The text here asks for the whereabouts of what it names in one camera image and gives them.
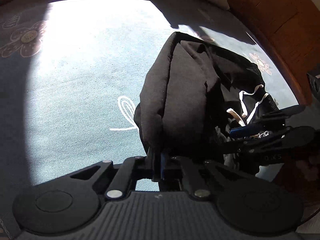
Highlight wooden headboard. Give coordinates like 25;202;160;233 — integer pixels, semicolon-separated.
227;0;319;105

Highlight blue floral bed sheet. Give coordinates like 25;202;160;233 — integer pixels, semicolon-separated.
1;0;297;239

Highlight black track pants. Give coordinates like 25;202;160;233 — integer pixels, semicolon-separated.
134;32;278;168

